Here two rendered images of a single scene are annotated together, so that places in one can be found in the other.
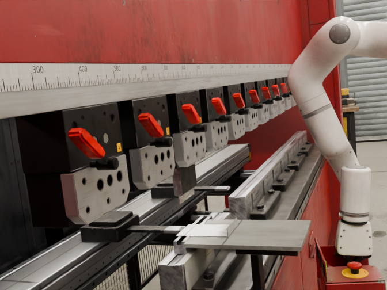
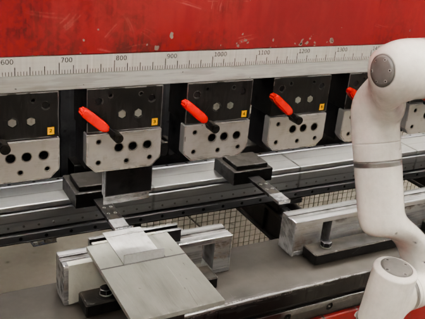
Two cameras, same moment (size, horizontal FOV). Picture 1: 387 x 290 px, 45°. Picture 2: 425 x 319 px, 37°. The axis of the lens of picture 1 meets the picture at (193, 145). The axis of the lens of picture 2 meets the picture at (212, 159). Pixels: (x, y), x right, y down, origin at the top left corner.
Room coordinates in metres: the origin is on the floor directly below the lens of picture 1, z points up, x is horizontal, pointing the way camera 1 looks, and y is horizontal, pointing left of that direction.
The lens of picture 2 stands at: (0.31, -0.84, 1.68)
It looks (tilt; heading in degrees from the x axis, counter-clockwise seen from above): 23 degrees down; 39
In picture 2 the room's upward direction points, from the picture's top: 5 degrees clockwise
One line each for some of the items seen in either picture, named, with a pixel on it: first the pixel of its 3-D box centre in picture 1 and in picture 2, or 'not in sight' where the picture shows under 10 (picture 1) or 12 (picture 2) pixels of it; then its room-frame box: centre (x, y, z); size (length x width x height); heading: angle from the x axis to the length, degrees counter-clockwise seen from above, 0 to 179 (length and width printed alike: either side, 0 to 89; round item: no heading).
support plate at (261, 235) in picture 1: (249, 233); (152, 273); (1.05, -0.11, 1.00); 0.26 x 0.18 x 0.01; 69
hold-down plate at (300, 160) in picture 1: (296, 162); not in sight; (2.40, -0.53, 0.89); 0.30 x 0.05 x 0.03; 159
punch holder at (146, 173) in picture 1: (137, 141); (11, 131); (0.89, 0.11, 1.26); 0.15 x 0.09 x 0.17; 159
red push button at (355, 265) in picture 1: (354, 268); not in sight; (1.25, -0.42, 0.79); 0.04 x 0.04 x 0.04
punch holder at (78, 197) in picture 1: (78, 160); not in sight; (0.71, 0.18, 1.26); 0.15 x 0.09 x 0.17; 159
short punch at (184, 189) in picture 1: (185, 179); (127, 180); (1.11, 0.03, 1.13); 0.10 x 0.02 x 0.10; 159
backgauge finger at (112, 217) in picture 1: (136, 225); (103, 199); (1.16, 0.17, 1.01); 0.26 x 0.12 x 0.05; 69
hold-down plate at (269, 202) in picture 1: (266, 205); (356, 244); (1.65, -0.24, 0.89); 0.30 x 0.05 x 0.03; 159
